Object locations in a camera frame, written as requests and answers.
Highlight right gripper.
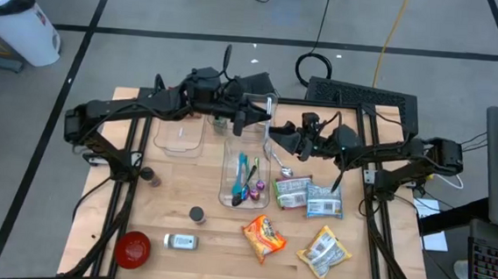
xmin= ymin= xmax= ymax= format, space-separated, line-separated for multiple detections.
xmin=267 ymin=110 xmax=365 ymax=166

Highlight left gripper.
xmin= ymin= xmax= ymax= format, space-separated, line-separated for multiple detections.
xmin=185 ymin=66 xmax=275 ymax=140

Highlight silver spoon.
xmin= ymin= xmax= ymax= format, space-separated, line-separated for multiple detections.
xmin=261 ymin=139 xmax=296 ymax=179

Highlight green lid herb jar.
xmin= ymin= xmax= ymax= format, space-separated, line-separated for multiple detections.
xmin=211 ymin=117 xmax=230 ymax=134

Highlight teal plastic spoon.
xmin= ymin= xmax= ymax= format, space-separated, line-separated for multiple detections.
xmin=232 ymin=151 xmax=250 ymax=197

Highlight purple iridescent spoon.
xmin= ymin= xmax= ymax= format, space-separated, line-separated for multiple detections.
xmin=250 ymin=155 xmax=269 ymax=192

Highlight orange spice jar black lid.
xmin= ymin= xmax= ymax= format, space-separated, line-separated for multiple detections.
xmin=139 ymin=165 xmax=163 ymax=189

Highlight clear plastic bin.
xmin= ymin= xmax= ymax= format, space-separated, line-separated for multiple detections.
xmin=204 ymin=88 xmax=280 ymax=145
xmin=217 ymin=137 xmax=275 ymax=212
xmin=151 ymin=105 xmax=208 ymax=160

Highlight black angled panel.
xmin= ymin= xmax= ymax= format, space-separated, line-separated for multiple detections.
xmin=234 ymin=69 xmax=279 ymax=99

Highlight green white ramen pack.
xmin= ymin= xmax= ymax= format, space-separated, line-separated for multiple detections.
xmin=269 ymin=172 xmax=313 ymax=213

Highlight blue white ramen pack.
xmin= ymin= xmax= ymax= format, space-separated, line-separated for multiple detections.
xmin=303 ymin=182 xmax=347 ymax=221

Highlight orange ramen noodle pack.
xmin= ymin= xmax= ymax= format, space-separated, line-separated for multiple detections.
xmin=238 ymin=212 xmax=290 ymax=266

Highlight dark spice jar grey lid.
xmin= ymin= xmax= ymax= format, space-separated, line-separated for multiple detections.
xmin=187 ymin=204 xmax=209 ymax=226

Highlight yellow ramen noodle pack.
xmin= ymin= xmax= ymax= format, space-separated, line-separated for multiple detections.
xmin=294 ymin=222 xmax=355 ymax=279

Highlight white labelled spice jar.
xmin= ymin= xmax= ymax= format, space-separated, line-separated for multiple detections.
xmin=162 ymin=232 xmax=200 ymax=251

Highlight black desk beam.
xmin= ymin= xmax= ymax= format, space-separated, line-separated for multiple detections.
xmin=416 ymin=193 xmax=492 ymax=241

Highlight white paper sheet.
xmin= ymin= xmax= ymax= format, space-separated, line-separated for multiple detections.
xmin=410 ymin=197 xmax=453 ymax=254

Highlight red bowl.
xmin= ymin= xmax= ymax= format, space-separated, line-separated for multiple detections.
xmin=111 ymin=229 xmax=153 ymax=272

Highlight white mouse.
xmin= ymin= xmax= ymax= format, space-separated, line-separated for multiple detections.
xmin=452 ymin=258 xmax=473 ymax=279

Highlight black aluminium rig frame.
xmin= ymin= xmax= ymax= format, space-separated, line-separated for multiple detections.
xmin=56 ymin=81 xmax=444 ymax=279

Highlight black coiled cable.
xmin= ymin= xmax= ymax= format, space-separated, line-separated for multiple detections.
xmin=293 ymin=0 xmax=338 ymax=89

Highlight white cables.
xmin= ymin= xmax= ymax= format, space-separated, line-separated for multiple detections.
xmin=441 ymin=172 xmax=466 ymax=190

